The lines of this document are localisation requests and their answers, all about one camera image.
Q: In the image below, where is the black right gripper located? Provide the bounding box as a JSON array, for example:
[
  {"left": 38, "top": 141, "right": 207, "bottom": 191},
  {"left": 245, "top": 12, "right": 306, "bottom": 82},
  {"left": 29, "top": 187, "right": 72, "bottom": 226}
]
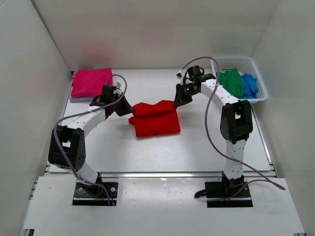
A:
[{"left": 173, "top": 84, "right": 200, "bottom": 109}]

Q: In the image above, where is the red t-shirt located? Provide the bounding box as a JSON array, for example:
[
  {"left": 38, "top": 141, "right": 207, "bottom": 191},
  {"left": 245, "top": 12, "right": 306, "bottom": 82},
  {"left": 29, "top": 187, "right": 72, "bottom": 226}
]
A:
[{"left": 128, "top": 100, "right": 181, "bottom": 138}]

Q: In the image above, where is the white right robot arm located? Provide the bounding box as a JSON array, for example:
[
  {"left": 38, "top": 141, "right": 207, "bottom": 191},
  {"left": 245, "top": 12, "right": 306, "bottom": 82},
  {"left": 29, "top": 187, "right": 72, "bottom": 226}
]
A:
[{"left": 173, "top": 66, "right": 253, "bottom": 197}]

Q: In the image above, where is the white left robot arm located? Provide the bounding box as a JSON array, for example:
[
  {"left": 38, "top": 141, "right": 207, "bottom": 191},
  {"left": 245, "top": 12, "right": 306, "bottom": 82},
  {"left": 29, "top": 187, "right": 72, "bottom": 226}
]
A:
[{"left": 48, "top": 82, "right": 135, "bottom": 196}]

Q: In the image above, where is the folded pink t-shirt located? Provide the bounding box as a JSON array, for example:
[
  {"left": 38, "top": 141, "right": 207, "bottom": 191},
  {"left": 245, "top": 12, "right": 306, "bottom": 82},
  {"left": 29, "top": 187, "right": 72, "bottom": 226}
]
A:
[{"left": 71, "top": 68, "right": 113, "bottom": 98}]

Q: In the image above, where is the folded lavender t-shirt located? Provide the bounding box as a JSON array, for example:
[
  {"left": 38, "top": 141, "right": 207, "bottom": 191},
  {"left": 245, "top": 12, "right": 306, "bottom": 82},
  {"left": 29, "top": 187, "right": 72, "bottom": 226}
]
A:
[{"left": 69, "top": 95, "right": 94, "bottom": 103}]

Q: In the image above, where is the crumpled green t-shirt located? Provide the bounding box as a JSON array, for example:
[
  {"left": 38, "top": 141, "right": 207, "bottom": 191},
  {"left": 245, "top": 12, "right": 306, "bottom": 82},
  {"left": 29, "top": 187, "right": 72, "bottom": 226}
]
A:
[{"left": 217, "top": 68, "right": 244, "bottom": 98}]

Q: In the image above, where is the crumpled blue t-shirt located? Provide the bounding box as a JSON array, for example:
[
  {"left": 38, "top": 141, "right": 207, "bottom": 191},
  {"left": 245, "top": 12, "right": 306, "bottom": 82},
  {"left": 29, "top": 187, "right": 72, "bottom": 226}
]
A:
[{"left": 241, "top": 73, "right": 258, "bottom": 99}]

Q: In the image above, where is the white plastic mesh basket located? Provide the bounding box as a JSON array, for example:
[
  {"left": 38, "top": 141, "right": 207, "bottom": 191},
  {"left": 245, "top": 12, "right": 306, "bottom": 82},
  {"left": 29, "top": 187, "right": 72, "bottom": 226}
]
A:
[{"left": 214, "top": 56, "right": 268, "bottom": 104}]

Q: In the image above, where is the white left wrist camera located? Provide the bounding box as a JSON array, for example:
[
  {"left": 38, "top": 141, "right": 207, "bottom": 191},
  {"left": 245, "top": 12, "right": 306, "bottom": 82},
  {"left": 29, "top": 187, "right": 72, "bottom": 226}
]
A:
[{"left": 114, "top": 81, "right": 123, "bottom": 93}]

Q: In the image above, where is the aluminium table edge rail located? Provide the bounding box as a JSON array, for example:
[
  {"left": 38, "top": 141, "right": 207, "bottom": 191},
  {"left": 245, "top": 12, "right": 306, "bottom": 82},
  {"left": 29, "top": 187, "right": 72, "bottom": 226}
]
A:
[{"left": 44, "top": 171, "right": 276, "bottom": 178}]

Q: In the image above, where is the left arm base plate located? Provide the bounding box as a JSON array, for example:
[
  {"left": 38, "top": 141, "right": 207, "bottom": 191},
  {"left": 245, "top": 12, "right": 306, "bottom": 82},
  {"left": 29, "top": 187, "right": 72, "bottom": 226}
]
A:
[{"left": 72, "top": 181, "right": 119, "bottom": 207}]

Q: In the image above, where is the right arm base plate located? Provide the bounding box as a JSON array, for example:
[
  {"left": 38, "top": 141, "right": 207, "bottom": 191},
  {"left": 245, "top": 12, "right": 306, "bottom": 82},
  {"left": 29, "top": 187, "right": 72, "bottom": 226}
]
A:
[{"left": 194, "top": 182, "right": 253, "bottom": 208}]

